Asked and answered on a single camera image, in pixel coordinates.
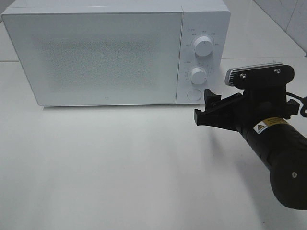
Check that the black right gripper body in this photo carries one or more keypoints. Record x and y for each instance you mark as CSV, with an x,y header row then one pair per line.
x,y
262,122

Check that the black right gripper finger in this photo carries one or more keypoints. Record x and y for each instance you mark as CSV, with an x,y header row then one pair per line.
x,y
215,103
219,119

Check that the round white door release button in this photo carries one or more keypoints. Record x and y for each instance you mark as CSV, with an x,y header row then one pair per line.
x,y
194,95

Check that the white timer knob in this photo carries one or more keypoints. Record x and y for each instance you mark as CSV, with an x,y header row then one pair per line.
x,y
198,76

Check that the white microwave door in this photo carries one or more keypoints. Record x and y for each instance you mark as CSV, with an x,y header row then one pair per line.
x,y
98,59

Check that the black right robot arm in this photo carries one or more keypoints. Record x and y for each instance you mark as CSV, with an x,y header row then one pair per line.
x,y
289,184

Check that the white upper power knob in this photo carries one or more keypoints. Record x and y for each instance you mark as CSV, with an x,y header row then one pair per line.
x,y
203,45

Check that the white microwave oven body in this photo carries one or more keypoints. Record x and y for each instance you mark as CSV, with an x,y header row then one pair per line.
x,y
199,17

